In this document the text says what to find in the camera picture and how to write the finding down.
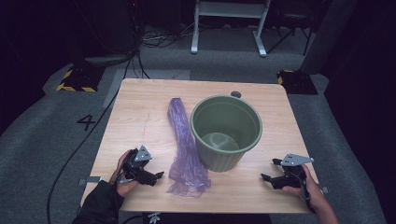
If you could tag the green plastic bin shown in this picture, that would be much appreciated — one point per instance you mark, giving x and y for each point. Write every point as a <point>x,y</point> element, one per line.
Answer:
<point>218,155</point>

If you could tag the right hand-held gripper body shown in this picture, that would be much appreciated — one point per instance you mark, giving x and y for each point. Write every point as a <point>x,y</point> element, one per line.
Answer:
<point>292,179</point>

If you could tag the dark round table grommet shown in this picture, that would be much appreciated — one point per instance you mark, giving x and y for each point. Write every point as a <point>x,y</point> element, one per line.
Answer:
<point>236,94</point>

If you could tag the white metal desk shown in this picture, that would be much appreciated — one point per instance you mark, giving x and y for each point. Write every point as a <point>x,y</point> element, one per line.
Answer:
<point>230,9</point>

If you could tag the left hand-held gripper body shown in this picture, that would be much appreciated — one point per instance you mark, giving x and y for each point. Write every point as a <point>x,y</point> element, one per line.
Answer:
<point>140,168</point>

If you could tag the purple plastic bag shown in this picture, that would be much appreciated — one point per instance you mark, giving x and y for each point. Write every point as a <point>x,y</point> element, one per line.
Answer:
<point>183,149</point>

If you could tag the grey metal table bracket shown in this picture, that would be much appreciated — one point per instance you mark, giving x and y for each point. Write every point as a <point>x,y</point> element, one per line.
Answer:
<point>91,180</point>
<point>324,189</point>

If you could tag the black tripod stand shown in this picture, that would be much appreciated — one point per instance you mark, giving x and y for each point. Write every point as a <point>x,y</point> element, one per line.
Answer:
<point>292,31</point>

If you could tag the grey pillar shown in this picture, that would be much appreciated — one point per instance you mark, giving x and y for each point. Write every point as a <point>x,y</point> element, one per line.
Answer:
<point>327,37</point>

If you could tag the yellow-black striped stand base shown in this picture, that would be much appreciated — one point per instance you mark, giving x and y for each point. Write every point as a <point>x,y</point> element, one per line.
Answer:
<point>79,79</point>
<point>297,82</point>

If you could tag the person's dark torso clothing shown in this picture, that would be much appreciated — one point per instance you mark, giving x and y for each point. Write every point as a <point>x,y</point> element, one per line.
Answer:
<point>202,218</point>

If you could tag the person's right hand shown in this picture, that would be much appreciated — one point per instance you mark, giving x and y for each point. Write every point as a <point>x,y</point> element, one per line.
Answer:
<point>313,189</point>

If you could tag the person's left hand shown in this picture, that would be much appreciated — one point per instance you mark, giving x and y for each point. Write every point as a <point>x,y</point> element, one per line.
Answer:
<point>120,174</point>

